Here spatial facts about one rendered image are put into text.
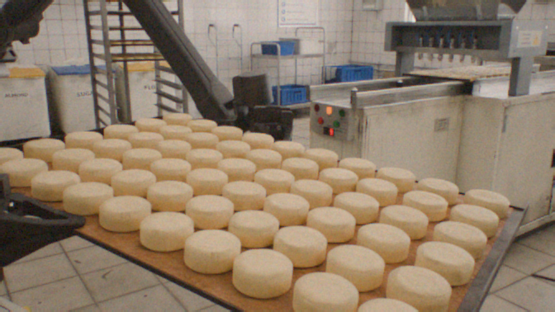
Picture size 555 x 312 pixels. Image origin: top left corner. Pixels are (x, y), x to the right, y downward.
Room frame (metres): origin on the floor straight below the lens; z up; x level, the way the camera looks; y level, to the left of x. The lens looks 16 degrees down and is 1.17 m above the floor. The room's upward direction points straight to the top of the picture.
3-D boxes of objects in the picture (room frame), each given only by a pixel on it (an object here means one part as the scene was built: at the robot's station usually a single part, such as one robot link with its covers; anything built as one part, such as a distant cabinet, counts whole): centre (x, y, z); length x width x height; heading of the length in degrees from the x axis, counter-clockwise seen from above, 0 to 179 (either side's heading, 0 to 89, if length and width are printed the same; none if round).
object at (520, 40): (2.65, -0.95, 1.01); 0.72 x 0.33 x 0.34; 36
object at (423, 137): (2.35, -0.54, 0.45); 0.70 x 0.34 x 0.90; 126
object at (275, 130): (0.82, 0.00, 0.97); 0.09 x 0.07 x 0.07; 12
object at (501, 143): (2.93, -1.34, 0.42); 1.28 x 0.72 x 0.84; 126
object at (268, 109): (0.89, 0.01, 0.98); 0.07 x 0.07 x 0.10; 12
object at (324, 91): (2.83, -0.96, 0.87); 2.01 x 0.03 x 0.07; 126
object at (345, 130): (2.13, -0.25, 0.77); 0.24 x 0.04 x 0.14; 36
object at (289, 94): (6.44, -0.18, 0.28); 0.56 x 0.38 x 0.20; 132
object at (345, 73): (6.91, -1.01, 0.50); 0.60 x 0.40 x 0.20; 126
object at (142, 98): (5.50, 1.42, 0.38); 0.64 x 0.54 x 0.77; 31
